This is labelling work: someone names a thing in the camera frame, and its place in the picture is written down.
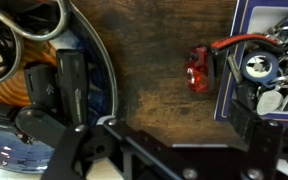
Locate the blue rectangular tray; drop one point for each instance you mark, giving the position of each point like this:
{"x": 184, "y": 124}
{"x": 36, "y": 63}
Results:
{"x": 251, "y": 16}

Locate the black clip mount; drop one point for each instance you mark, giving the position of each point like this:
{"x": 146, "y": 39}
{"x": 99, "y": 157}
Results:
{"x": 62, "y": 87}

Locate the bent metal wire holder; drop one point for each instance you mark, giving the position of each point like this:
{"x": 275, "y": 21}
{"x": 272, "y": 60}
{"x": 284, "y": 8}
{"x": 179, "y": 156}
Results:
{"x": 36, "y": 20}

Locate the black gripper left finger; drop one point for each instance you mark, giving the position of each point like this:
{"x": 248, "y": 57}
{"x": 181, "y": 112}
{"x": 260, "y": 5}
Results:
{"x": 118, "y": 129}

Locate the red black handled tool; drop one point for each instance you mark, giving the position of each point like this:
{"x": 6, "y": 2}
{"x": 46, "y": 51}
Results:
{"x": 232, "y": 40}

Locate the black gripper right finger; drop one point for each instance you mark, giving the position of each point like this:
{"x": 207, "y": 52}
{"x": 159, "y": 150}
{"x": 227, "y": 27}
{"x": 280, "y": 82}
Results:
{"x": 262, "y": 137}

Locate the red bike light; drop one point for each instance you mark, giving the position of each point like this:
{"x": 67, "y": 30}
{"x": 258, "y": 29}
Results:
{"x": 200, "y": 70}

